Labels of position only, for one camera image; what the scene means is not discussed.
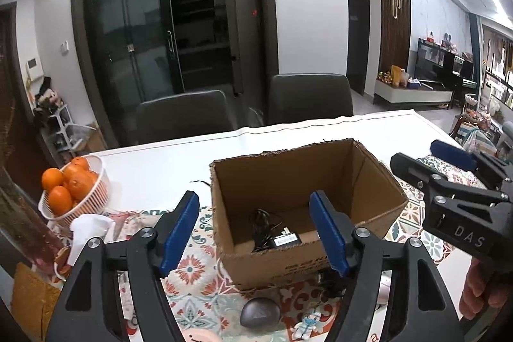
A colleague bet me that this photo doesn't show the white tv cabinet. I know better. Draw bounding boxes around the white tv cabinet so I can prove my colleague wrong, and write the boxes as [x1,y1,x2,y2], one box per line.
[375,80,453,105]

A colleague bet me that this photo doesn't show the black adapter inside box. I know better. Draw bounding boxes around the black adapter inside box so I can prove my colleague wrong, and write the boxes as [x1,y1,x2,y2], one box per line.
[249,209,302,253]

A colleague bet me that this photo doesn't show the left grey dining chair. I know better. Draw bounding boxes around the left grey dining chair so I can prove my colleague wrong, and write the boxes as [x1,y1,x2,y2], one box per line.
[136,89,237,144]

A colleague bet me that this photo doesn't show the person's right hand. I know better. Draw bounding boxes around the person's right hand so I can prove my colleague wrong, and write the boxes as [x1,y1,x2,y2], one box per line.
[459,258,512,320]

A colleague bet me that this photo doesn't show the small astronaut figurine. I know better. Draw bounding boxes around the small astronaut figurine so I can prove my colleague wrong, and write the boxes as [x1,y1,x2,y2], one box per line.
[292,309,321,341]

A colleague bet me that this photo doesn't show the silver egg-shaped object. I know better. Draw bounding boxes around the silver egg-shaped object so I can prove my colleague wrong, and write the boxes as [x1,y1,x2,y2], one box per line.
[240,297,282,329]

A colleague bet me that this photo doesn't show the grey refrigerator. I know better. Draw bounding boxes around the grey refrigerator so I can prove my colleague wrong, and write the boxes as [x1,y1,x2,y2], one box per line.
[226,0,260,102]

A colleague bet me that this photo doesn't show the brown cardboard box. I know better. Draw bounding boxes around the brown cardboard box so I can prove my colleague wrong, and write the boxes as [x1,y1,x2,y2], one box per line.
[210,139,409,290]

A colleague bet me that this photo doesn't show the white basket of oranges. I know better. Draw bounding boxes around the white basket of oranges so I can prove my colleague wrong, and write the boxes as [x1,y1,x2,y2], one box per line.
[38,154,111,229]

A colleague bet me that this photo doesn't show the floral tissue pouch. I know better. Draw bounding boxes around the floral tissue pouch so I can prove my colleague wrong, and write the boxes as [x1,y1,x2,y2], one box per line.
[65,211,162,271]

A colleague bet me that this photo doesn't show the white shoe rack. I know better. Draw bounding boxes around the white shoe rack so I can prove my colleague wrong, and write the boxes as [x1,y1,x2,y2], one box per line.
[44,104,78,164]

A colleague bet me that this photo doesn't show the black television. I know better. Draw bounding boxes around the black television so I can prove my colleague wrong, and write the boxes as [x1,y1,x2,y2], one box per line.
[414,38,476,90]

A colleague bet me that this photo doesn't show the patterned tablecloth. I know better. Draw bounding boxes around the patterned tablecloth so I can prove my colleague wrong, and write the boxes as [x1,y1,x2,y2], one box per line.
[51,154,486,342]

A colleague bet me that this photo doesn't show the woven yellow mat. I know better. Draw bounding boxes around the woven yellow mat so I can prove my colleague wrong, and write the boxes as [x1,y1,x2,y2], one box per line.
[11,263,60,341]

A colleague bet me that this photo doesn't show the right grey dining chair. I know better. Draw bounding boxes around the right grey dining chair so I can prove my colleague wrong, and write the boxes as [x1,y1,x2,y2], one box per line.
[267,74,354,125]

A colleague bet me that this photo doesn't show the black glass sliding door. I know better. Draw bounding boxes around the black glass sliding door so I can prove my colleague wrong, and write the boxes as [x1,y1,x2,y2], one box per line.
[81,0,185,103]

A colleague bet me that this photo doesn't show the grey dining chair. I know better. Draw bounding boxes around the grey dining chair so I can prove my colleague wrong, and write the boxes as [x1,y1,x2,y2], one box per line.
[267,74,354,125]
[136,89,237,144]

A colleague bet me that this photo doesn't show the vase with dried flowers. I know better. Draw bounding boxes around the vase with dried flowers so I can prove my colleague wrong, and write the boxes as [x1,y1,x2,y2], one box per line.
[1,98,63,276]

